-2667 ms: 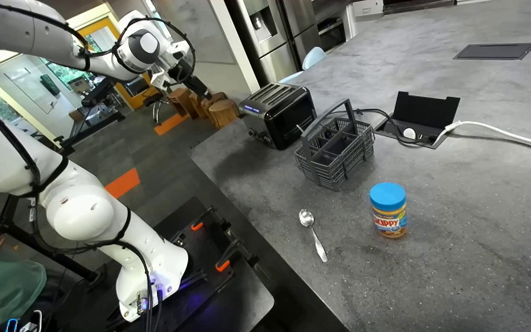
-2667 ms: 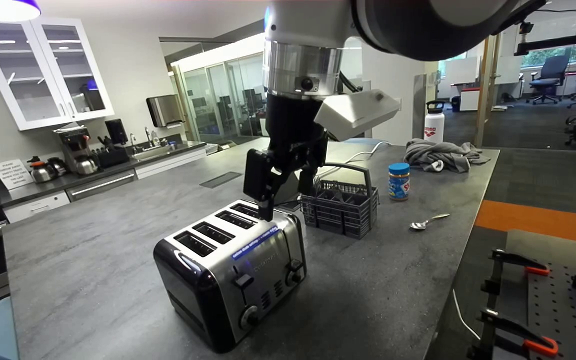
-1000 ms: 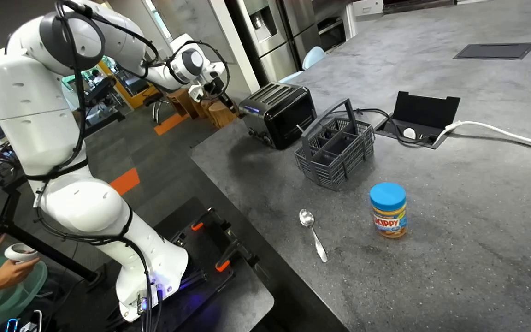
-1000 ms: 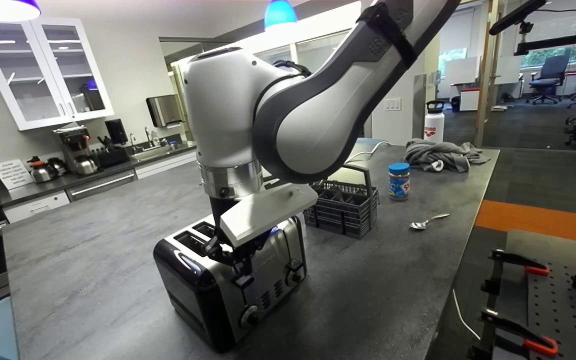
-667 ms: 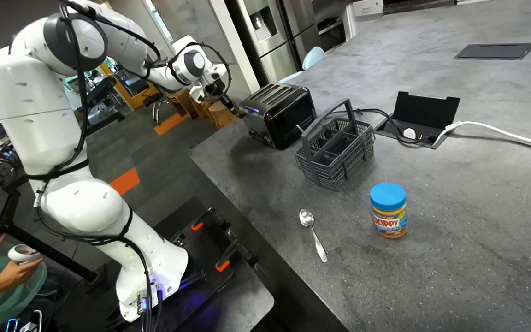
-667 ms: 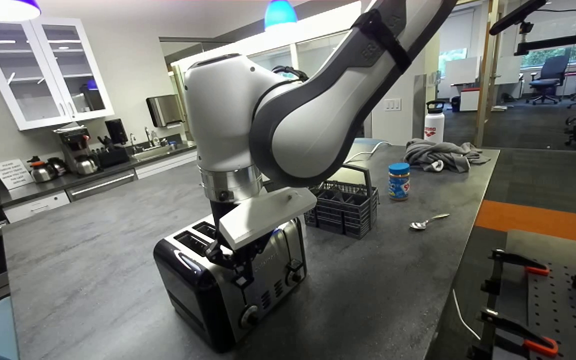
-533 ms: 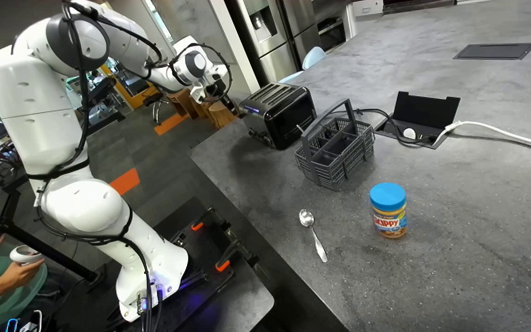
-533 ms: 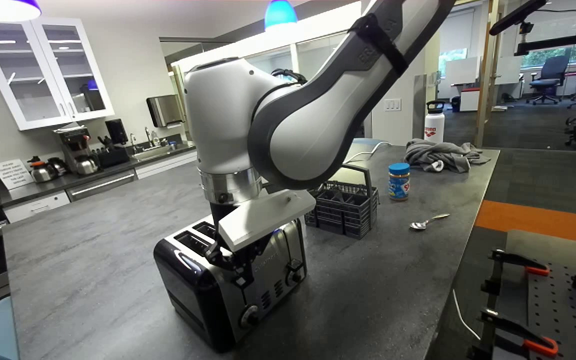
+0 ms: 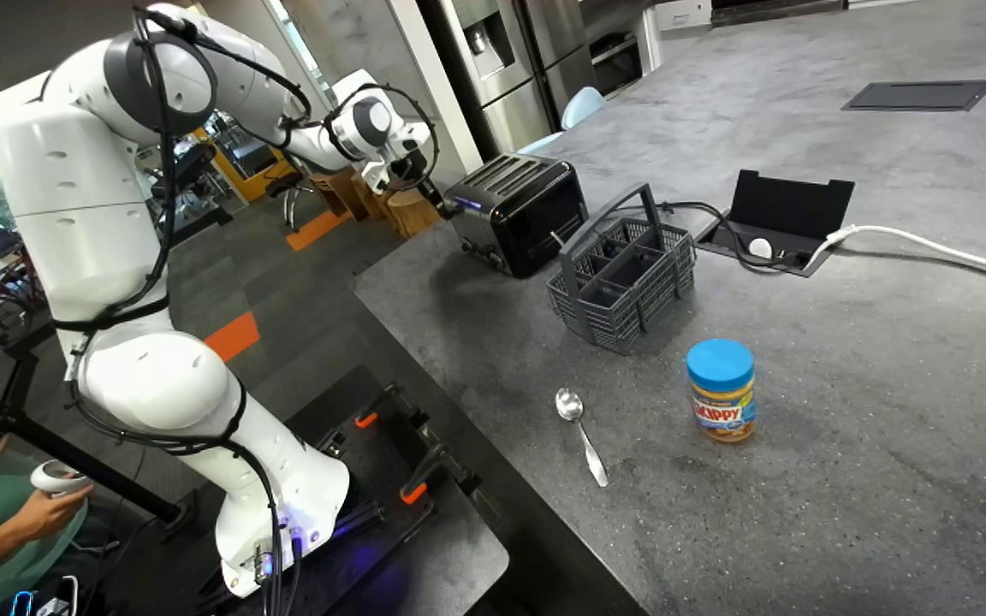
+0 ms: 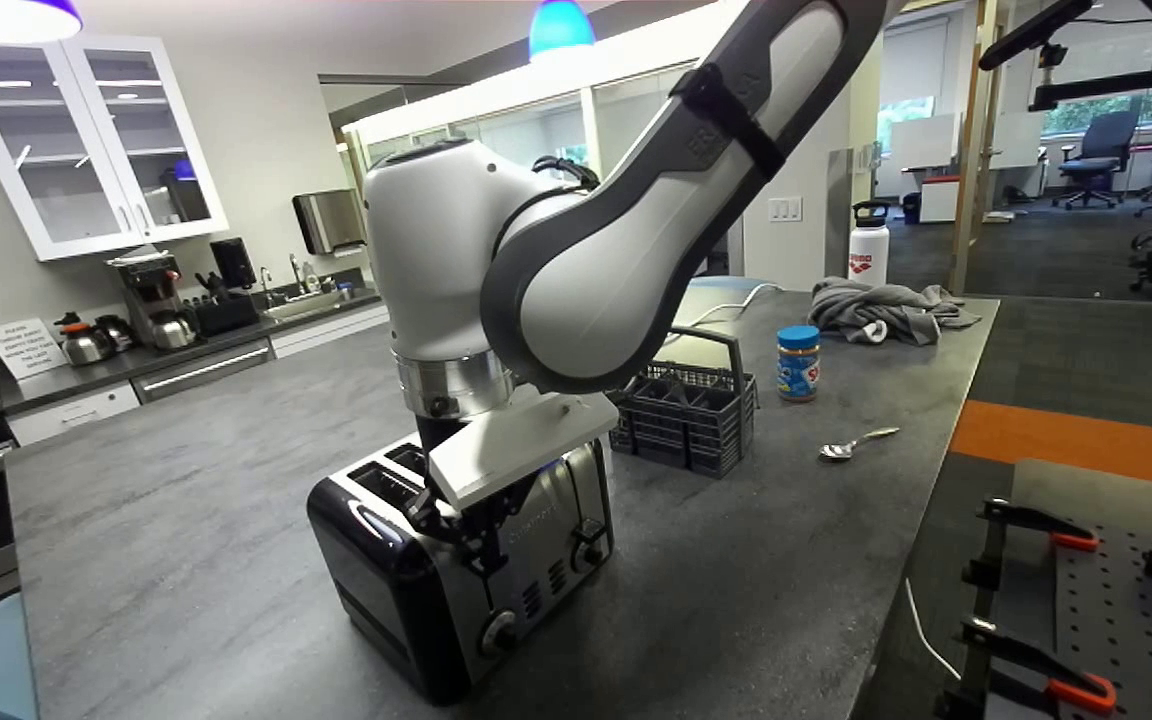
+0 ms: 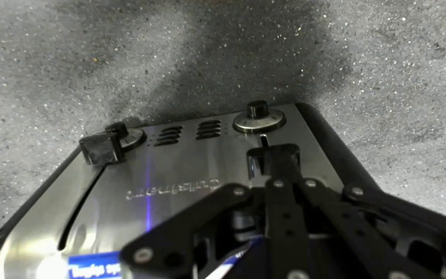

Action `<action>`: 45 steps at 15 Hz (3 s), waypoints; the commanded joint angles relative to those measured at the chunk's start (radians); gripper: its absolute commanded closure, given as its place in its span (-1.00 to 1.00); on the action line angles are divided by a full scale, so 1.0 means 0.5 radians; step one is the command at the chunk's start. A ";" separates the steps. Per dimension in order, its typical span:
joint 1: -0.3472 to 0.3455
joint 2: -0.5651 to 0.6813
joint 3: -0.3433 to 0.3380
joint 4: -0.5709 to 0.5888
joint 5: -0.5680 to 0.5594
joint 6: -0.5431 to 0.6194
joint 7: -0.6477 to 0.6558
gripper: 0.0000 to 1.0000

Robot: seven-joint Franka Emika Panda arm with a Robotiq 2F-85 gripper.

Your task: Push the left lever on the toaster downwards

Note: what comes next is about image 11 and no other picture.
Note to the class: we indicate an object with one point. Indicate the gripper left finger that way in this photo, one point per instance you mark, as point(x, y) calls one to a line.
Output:
point(207, 217)

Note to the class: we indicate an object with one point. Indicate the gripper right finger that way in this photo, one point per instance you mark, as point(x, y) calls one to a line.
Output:
point(362, 228)

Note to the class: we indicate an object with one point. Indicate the black toaster lever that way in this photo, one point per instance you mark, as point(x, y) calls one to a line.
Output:
point(101, 149)
point(254, 157)

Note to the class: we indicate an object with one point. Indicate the stainless steel toaster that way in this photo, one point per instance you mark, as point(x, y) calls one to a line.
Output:
point(176, 170)

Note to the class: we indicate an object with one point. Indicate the black toaster knob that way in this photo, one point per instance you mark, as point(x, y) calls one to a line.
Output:
point(124, 131)
point(257, 116)

